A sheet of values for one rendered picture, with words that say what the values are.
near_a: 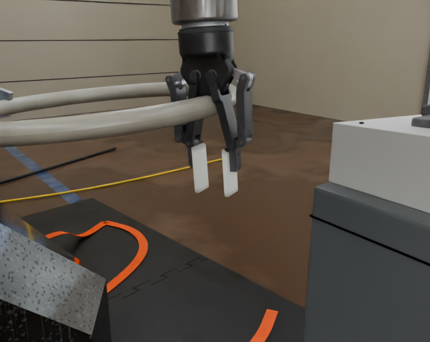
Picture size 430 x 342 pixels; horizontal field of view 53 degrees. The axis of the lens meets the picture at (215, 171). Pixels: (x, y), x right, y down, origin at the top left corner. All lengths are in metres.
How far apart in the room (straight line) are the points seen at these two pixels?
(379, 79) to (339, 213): 4.84
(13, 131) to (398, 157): 0.55
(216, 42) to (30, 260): 0.46
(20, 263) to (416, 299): 0.62
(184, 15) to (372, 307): 0.55
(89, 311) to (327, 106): 5.42
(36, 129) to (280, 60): 6.14
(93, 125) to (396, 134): 0.46
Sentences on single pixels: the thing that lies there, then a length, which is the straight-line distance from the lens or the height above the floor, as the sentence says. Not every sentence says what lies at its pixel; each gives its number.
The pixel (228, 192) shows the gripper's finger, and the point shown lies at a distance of 0.62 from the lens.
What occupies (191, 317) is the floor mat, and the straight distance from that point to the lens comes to 1.77.
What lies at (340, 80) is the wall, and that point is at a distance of 5.90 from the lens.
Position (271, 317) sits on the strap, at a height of 0.02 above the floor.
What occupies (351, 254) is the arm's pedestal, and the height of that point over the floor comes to 0.70.
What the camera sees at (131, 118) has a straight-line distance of 0.53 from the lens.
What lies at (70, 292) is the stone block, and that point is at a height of 0.64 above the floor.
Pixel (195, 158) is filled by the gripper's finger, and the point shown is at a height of 0.89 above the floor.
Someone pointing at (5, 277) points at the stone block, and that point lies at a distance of 0.74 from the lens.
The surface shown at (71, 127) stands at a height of 0.96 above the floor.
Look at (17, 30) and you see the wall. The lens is 6.21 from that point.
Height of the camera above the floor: 1.06
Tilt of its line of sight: 17 degrees down
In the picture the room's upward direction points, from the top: straight up
